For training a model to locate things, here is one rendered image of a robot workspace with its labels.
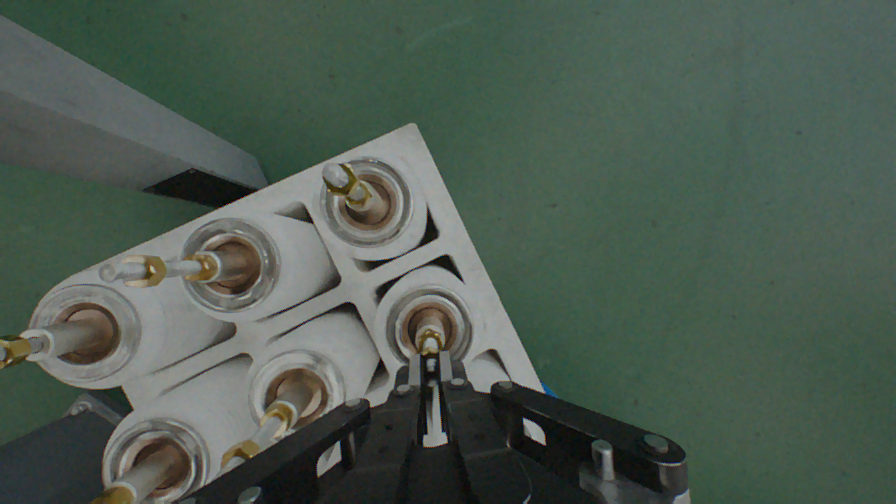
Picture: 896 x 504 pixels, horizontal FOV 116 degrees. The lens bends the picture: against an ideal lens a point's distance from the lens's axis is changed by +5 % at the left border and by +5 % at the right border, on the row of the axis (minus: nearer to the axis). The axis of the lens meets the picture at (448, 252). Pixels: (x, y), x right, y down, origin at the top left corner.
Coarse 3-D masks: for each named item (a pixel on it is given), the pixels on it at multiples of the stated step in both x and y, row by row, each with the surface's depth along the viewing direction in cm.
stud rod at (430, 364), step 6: (426, 342) 19; (432, 342) 19; (432, 360) 16; (426, 366) 15; (432, 366) 15; (426, 372) 15; (432, 372) 15; (426, 378) 15; (432, 378) 15; (426, 384) 15; (432, 384) 15
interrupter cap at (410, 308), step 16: (416, 288) 23; (432, 288) 23; (448, 288) 24; (400, 304) 23; (416, 304) 23; (432, 304) 24; (448, 304) 24; (464, 304) 24; (400, 320) 23; (416, 320) 24; (448, 320) 24; (464, 320) 24; (384, 336) 23; (400, 336) 23; (448, 336) 24; (464, 336) 24; (400, 352) 23; (416, 352) 23; (464, 352) 24
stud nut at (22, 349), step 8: (8, 336) 18; (16, 336) 18; (0, 344) 17; (8, 344) 17; (16, 344) 17; (24, 344) 18; (8, 352) 17; (16, 352) 17; (24, 352) 18; (8, 360) 17; (16, 360) 18; (0, 368) 17
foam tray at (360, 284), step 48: (384, 144) 30; (288, 192) 30; (432, 192) 31; (432, 240) 42; (336, 288) 30; (384, 288) 39; (480, 288) 31; (240, 336) 29; (144, 384) 29; (384, 384) 31; (528, 384) 32; (432, 432) 31
